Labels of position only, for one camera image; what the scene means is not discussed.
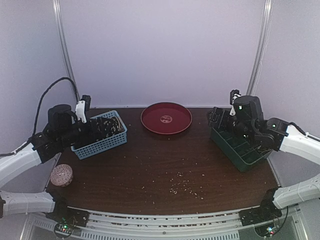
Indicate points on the small patterned pink bowl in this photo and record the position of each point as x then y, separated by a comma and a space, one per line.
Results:
61, 175

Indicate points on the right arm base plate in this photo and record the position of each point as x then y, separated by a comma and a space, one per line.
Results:
260, 215

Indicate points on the round red tray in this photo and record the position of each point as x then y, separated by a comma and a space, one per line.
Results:
166, 118

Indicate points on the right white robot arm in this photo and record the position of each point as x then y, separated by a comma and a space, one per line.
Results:
245, 121

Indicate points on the left aluminium corner post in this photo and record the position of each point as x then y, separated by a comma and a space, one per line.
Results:
63, 43

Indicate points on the right aluminium corner post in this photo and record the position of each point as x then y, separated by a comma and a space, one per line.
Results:
261, 47

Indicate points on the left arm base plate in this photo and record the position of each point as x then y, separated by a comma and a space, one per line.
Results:
67, 220

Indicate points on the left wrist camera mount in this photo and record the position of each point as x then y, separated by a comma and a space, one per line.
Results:
82, 106

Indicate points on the light blue plastic basket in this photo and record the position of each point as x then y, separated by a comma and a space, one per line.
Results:
105, 144

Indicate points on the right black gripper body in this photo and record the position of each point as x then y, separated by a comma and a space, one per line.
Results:
216, 119

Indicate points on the rubber bands in organizer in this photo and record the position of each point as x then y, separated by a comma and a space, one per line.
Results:
261, 150

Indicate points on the aluminium corner post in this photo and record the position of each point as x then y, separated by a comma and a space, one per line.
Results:
261, 47
63, 43

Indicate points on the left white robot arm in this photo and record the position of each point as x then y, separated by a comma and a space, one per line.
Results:
65, 128

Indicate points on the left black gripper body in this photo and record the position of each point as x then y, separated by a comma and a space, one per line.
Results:
71, 136

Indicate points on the dark green divided organizer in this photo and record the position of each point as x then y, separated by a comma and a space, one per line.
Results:
239, 151

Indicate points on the pile of ties in basket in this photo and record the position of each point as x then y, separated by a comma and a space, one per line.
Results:
109, 127

